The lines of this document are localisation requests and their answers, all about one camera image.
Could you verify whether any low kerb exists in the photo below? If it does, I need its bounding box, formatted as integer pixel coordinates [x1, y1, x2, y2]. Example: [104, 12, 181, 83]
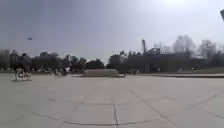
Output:
[138, 72, 224, 79]

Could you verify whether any grass slope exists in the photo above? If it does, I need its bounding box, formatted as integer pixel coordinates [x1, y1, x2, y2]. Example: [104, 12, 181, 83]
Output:
[181, 66, 224, 75]

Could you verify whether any grey paved plaza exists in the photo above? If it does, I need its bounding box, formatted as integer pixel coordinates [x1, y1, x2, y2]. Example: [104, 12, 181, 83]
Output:
[0, 72, 224, 128]

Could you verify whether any dark building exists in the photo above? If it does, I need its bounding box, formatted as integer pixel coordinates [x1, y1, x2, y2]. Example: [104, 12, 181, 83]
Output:
[143, 47, 208, 73]

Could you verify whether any tall dark tower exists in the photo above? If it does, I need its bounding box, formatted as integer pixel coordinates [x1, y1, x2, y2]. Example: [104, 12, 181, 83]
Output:
[141, 39, 148, 54]

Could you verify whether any pale stone monument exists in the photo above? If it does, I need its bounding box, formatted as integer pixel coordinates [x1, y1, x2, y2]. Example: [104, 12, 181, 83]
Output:
[82, 68, 120, 78]

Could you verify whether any row of trees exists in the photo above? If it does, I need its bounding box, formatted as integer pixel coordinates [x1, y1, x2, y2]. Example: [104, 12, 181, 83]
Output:
[0, 49, 224, 74]

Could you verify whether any bare tree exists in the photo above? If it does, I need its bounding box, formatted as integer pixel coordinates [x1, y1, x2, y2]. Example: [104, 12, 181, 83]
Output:
[172, 34, 197, 55]
[197, 39, 218, 60]

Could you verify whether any dark planting bed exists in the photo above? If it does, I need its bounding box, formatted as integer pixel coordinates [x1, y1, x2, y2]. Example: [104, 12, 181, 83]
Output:
[71, 73, 126, 78]

